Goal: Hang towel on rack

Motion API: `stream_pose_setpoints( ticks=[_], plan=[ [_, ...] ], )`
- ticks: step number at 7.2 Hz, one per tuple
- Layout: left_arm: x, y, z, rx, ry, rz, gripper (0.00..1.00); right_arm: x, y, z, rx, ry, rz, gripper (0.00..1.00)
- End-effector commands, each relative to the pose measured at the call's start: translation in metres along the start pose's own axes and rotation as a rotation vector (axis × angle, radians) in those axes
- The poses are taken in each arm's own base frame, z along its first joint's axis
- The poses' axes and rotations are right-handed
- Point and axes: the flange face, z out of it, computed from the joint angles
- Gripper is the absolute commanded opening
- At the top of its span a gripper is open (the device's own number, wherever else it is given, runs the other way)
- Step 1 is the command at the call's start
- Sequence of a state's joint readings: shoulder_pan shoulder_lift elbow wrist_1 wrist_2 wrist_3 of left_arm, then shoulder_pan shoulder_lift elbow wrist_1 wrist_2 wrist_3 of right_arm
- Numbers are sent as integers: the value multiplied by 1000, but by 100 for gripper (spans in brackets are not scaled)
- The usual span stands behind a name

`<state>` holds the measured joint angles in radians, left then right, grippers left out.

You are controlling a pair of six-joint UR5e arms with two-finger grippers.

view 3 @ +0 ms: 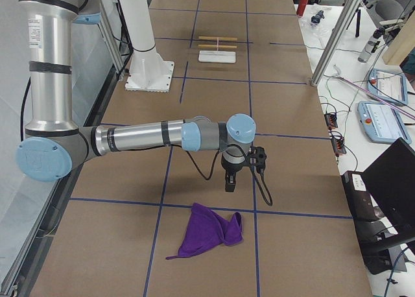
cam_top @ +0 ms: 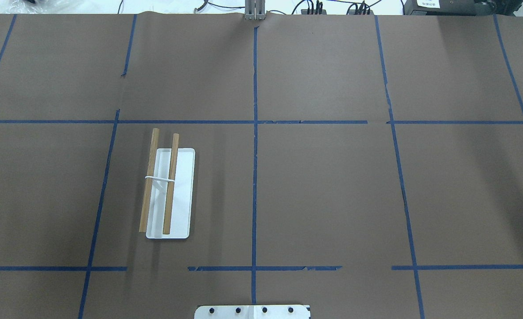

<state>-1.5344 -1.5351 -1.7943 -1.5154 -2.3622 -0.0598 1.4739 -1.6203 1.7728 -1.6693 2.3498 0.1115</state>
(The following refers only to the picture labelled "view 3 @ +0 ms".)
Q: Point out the clear water bottle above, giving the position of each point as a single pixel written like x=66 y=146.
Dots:
x=371 y=45

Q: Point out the white pedestal column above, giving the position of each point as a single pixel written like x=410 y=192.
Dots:
x=148 y=70

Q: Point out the white rack with wooden rods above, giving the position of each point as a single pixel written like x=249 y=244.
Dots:
x=217 y=49

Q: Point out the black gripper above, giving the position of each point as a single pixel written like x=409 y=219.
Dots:
x=230 y=169

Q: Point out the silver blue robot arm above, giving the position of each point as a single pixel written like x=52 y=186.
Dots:
x=54 y=144

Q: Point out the aluminium frame post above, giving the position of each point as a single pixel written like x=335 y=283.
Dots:
x=345 y=17

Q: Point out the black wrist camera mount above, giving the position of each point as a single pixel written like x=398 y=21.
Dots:
x=257 y=159

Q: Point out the near blue teach pendant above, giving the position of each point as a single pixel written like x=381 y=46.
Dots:
x=381 y=123

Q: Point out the reacher grabber stick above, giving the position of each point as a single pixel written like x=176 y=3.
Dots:
x=361 y=85

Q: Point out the dark blue folded umbrella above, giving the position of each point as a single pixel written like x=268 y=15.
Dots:
x=316 y=19

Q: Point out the far blue teach pendant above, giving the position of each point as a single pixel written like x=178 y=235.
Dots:
x=391 y=87

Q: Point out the red cylinder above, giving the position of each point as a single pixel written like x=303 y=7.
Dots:
x=301 y=7

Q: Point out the purple towel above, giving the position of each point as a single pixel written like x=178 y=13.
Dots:
x=206 y=230

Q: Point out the blue teach pendant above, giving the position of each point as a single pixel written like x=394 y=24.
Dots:
x=391 y=87
x=381 y=123

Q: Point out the black box with label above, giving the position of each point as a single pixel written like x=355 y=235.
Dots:
x=358 y=197

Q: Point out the black monitor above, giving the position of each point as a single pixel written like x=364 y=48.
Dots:
x=390 y=181

